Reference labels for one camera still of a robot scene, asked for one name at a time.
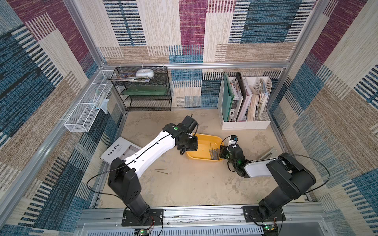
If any yellow plastic storage box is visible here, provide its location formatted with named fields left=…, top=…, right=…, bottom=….
left=186, top=134, right=222, bottom=162

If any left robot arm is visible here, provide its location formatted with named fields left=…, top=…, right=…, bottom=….
left=108, top=116, right=198, bottom=221

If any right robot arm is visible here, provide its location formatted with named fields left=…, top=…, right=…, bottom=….
left=220, top=144, right=316, bottom=220

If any white file organizer box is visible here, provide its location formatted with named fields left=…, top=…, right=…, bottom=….
left=217, top=72, right=273, bottom=130

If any metal clip at right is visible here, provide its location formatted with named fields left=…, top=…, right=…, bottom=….
left=260, top=148, right=278, bottom=160

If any green folder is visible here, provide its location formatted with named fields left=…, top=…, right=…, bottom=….
left=221, top=73, right=235, bottom=122

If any white round object on shelf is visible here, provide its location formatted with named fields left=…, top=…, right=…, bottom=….
left=136, top=68, right=155, bottom=79

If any black wire mesh shelf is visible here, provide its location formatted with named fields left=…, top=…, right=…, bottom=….
left=110, top=66, right=172, bottom=112

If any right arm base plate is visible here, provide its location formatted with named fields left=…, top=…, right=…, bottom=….
left=242, top=206, right=286, bottom=223

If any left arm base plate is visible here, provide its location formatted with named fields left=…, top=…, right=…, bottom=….
left=121, top=208, right=164, bottom=227

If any white wire wall basket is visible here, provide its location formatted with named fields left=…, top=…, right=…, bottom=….
left=64, top=70, right=113, bottom=132

